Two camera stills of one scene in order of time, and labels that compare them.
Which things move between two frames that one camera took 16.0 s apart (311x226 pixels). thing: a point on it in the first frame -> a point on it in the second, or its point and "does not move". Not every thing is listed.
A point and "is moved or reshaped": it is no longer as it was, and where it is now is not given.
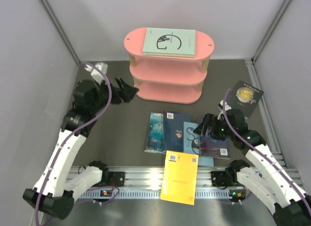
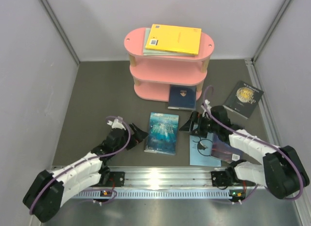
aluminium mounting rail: (208, 177) does not move
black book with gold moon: (246, 97) does not move
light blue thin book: (192, 144) is moved or reshaped
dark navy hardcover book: (173, 130) -> (182, 97)
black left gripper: (127, 93) -> (139, 135)
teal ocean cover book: (155, 138) does not move
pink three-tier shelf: (169, 79) does not move
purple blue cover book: (213, 148) is moved or reshaped
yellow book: (179, 178) -> (179, 39)
